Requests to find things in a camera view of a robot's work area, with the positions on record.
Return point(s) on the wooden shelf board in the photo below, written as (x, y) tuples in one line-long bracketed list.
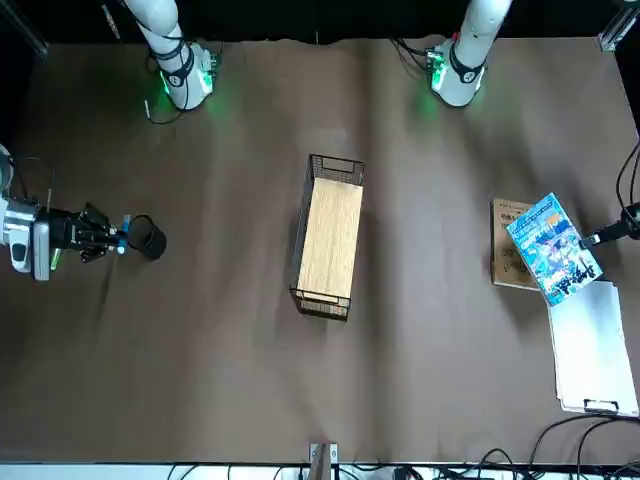
[(330, 240)]

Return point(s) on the blue illustrated book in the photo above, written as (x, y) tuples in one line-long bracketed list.
[(552, 250)]

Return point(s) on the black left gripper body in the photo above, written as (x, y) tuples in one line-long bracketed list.
[(632, 216)]

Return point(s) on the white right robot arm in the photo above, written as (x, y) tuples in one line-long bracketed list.
[(182, 85)]

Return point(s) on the white paper clipboard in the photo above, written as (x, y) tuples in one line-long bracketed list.
[(590, 345)]

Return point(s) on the blue marker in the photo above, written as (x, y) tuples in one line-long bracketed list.
[(122, 248)]

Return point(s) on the aluminium frame profile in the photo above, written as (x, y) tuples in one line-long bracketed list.
[(22, 25), (620, 30)]

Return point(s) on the brown cover book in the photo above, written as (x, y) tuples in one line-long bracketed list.
[(502, 250)]

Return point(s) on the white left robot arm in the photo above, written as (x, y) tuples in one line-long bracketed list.
[(460, 75)]

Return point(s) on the aluminium post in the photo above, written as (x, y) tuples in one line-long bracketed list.
[(322, 460)]

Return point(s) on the green marker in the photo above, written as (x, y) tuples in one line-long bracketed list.
[(55, 259)]

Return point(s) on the black mesh pen holder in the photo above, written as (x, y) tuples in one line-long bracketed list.
[(150, 242)]

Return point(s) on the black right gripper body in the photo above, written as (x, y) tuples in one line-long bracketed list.
[(65, 230)]

